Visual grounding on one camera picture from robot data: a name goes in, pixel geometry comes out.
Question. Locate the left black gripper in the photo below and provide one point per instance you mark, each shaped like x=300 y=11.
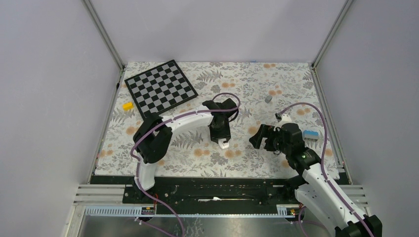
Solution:
x=226 y=134

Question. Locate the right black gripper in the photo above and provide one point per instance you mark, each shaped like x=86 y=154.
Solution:
x=263 y=132

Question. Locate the white earbud charging case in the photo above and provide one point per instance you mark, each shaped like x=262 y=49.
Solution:
x=223 y=144

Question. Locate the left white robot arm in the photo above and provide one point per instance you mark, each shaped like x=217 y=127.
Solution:
x=152 y=139

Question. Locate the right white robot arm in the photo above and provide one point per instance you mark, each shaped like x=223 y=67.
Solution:
x=313 y=187

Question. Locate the small grey block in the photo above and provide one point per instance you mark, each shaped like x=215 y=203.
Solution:
x=268 y=99

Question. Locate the blue grey block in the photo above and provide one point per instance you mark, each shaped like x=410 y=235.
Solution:
x=311 y=135

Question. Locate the black white checkerboard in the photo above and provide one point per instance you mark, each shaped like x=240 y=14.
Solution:
x=160 y=89

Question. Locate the yellow block far left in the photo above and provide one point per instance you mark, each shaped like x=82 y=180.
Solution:
x=128 y=106

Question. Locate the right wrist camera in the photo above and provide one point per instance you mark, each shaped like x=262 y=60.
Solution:
x=282 y=119

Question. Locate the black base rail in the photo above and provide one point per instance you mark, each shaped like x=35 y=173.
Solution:
x=198 y=195

